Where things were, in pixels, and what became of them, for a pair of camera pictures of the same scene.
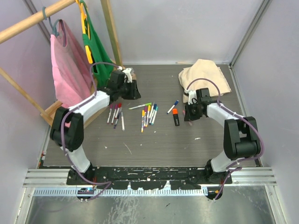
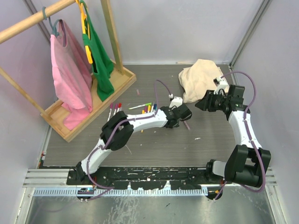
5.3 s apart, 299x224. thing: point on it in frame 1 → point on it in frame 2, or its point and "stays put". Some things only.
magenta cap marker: [110, 114] stays put
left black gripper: [133, 94] → [177, 125]
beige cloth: [205, 69] stays put
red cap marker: [119, 106] stays put
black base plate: [150, 178] stays put
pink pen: [189, 122] → [187, 125]
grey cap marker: [152, 111] stays put
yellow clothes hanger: [83, 24] stays put
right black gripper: [188, 116] → [206, 103]
